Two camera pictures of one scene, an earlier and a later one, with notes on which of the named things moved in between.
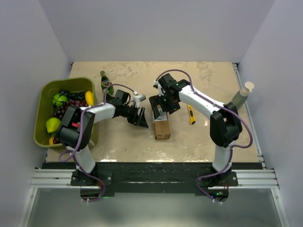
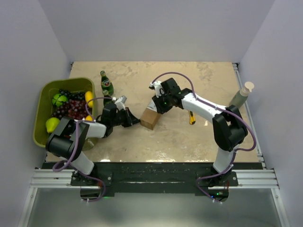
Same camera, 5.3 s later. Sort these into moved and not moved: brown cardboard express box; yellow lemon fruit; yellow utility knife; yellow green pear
Moved: brown cardboard express box
Not moved: yellow lemon fruit; yellow green pear; yellow utility knife
